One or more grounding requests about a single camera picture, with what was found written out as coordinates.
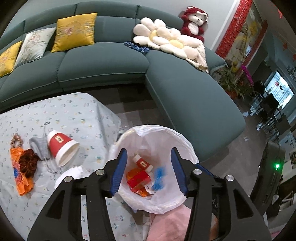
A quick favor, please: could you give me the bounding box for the orange plastic bag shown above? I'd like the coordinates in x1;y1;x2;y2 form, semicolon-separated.
10;147;34;196

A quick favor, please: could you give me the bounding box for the white paper towel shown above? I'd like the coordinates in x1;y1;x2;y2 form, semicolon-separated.
54;165;93;191

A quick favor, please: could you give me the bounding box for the blue wrapper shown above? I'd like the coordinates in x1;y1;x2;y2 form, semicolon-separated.
152;166;166;191

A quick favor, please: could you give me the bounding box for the red white paper cup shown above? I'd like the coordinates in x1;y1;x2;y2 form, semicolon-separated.
47;130;79;167

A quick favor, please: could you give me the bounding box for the red orange packaging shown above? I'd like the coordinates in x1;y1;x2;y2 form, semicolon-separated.
125;168;152;197

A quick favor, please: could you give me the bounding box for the dark red velvet scrunchie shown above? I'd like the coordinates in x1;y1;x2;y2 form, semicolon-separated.
18;149;40;178

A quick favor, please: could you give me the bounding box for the white bag lined bin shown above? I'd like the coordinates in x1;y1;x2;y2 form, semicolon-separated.
108;125;199;214

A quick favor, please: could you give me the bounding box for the grey sock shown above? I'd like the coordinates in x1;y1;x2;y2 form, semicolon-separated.
29;137;51;160

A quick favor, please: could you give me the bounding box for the floral pale blue tablecloth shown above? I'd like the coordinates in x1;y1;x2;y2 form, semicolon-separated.
0;92;151;241

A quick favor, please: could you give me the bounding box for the beige patterned scrunchie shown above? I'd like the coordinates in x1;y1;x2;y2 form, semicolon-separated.
10;133;23;148

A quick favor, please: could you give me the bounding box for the potted plant with flowers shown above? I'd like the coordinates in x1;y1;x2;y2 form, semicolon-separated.
215;65;254;100

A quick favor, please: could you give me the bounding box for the blue braided item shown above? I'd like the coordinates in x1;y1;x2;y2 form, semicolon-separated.
124;41;150;55

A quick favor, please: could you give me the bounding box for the small yellow embroidered cushion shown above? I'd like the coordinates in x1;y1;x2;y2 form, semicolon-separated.
0;41;22;77

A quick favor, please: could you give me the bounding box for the dark green sectional sofa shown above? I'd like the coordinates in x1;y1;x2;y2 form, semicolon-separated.
1;1;245;161

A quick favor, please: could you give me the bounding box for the cream daisy flower cushion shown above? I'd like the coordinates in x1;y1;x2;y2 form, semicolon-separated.
133;17;209;73

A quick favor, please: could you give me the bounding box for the pale floral cushion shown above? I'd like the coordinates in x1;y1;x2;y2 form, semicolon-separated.
14;27;56;69

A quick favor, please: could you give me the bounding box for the red white plush monkey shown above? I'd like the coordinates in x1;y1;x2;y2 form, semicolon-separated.
181;6;209;42

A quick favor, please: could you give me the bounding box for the large yellow embroidered cushion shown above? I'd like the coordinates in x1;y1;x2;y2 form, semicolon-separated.
51;13;97;53

